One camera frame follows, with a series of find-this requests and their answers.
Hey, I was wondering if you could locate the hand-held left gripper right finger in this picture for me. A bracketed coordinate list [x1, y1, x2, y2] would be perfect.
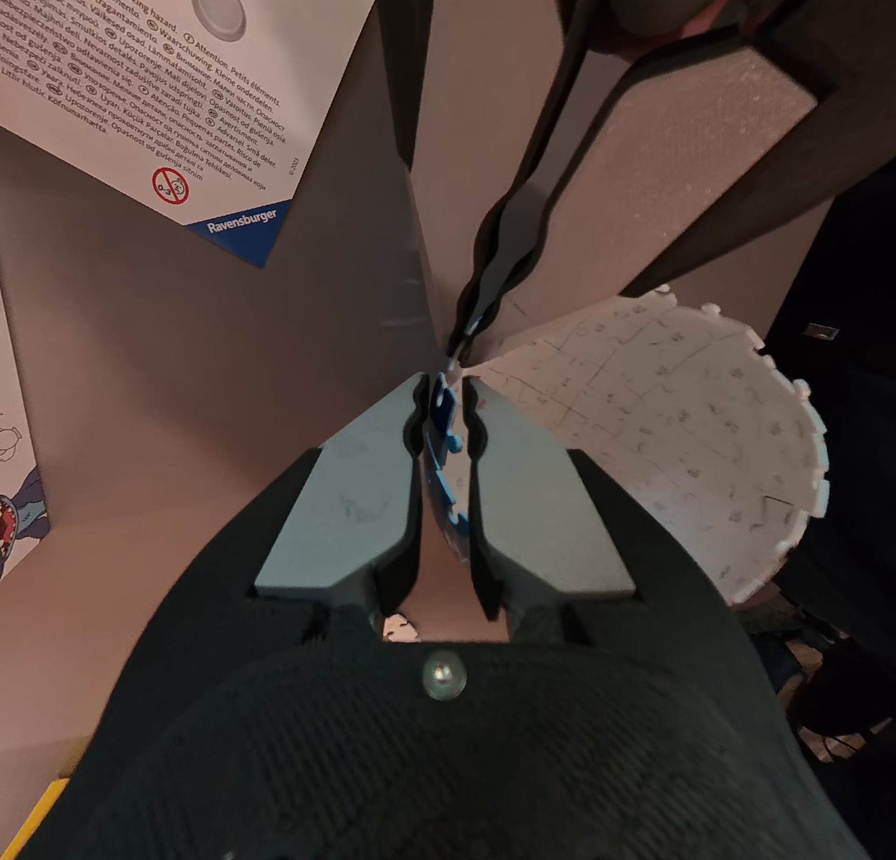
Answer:
[462, 375, 637, 620]

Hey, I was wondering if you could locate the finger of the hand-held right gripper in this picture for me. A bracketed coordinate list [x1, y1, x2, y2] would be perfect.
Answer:
[458, 35, 821, 369]
[408, 0, 596, 358]

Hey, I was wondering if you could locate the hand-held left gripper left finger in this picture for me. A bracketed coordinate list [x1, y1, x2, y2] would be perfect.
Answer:
[253, 372, 430, 613]

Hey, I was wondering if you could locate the blue puzzle ball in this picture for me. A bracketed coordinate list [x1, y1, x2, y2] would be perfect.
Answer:
[419, 284, 831, 606]

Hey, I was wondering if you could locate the cardboard puzzle box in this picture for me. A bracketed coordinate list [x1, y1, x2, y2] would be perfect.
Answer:
[0, 291, 52, 581]

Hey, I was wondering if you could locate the white instruction sheet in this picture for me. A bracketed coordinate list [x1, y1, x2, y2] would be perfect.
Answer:
[0, 0, 377, 270]

